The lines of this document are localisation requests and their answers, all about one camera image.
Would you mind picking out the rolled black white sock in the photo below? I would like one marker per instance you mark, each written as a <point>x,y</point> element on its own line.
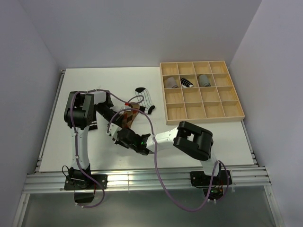
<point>186,82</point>

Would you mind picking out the beige orange argyle sock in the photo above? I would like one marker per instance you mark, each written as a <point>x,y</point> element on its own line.
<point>127,115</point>

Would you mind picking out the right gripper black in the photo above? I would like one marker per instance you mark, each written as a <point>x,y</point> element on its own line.
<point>120,142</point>

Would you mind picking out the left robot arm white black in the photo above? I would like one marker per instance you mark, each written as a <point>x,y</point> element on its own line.
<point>79,114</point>

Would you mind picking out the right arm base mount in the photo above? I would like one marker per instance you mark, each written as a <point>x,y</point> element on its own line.
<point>201,181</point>

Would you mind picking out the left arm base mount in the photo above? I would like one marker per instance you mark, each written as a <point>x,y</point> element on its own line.
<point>84,186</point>

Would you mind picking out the wooden compartment tray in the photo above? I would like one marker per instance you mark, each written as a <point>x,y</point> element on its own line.
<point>217,103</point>

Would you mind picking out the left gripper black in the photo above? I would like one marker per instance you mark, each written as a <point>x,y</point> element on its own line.
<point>118,119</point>

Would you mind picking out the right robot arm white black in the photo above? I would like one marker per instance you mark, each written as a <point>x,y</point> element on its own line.
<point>191,139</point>

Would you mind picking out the rolled dark grey sock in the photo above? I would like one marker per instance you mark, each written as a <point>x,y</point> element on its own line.
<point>203,80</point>

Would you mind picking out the rolled light grey sock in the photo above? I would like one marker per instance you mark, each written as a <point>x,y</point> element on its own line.
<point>171,83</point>

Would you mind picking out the black sock white stripes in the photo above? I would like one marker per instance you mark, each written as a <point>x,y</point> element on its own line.
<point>93,125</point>

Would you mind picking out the white black striped sock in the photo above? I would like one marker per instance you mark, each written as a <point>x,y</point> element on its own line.
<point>146,105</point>

